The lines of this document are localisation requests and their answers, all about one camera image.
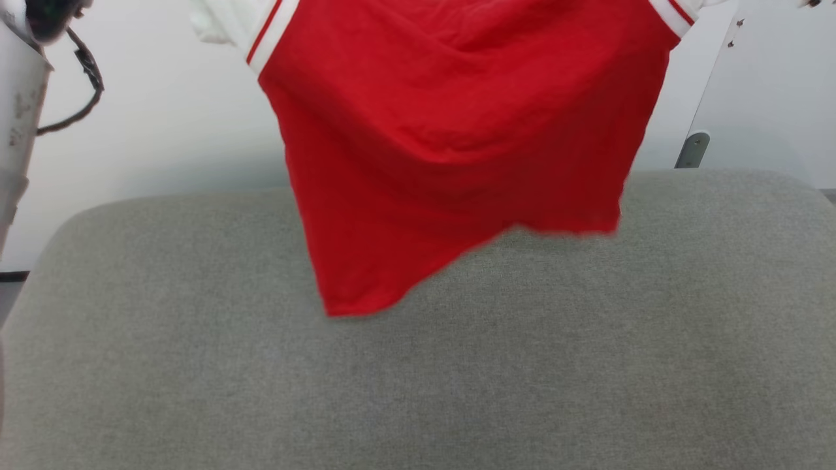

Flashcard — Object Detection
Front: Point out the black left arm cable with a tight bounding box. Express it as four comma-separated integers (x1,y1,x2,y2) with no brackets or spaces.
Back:
36,26,105,136

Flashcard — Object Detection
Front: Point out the white wall panel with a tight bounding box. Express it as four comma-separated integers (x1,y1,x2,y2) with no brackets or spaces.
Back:
686,0,836,190

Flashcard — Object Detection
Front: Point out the red white-trimmed shirt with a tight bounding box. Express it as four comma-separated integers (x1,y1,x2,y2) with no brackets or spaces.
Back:
189,0,729,319

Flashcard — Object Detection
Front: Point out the grey metal bracket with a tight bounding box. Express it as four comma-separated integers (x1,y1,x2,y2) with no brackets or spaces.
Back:
675,131,711,169

